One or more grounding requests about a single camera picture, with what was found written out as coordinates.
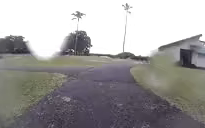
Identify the white building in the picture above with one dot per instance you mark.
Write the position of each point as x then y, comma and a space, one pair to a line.
193, 53

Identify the low green bush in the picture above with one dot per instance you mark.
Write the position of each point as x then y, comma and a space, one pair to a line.
125, 55

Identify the dark asphalt path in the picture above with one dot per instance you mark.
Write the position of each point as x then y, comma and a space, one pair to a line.
103, 96

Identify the grass verge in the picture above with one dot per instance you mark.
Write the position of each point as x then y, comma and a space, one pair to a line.
176, 83

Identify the row of dark trees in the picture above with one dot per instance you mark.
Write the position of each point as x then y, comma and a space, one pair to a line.
10, 45

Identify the grass field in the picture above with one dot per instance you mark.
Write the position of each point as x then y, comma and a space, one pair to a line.
63, 61

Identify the very tall palm tree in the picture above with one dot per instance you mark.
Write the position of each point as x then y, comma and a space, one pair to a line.
125, 30

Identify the round dark tree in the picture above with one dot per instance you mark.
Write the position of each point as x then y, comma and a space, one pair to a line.
81, 43

